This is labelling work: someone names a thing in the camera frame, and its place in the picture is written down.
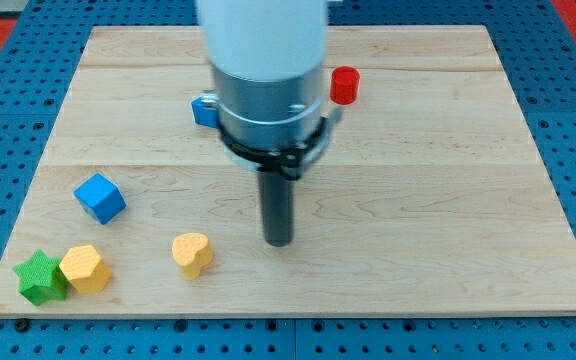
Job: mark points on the yellow heart block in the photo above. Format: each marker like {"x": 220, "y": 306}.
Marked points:
{"x": 192, "y": 252}

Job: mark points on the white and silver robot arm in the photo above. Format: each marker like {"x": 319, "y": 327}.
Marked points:
{"x": 267, "y": 64}

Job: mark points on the wooden board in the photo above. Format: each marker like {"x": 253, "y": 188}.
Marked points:
{"x": 432, "y": 200}

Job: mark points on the red cylinder block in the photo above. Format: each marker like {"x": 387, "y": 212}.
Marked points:
{"x": 344, "y": 85}

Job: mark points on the yellow hexagon block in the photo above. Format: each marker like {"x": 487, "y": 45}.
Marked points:
{"x": 85, "y": 269}

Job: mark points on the blue block behind arm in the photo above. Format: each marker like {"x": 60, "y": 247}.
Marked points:
{"x": 205, "y": 112}

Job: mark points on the green star block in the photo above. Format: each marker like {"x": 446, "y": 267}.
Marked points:
{"x": 41, "y": 279}

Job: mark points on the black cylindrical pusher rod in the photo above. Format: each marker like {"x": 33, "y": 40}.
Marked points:
{"x": 277, "y": 208}

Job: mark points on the blue cube block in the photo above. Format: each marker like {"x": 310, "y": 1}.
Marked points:
{"x": 100, "y": 198}

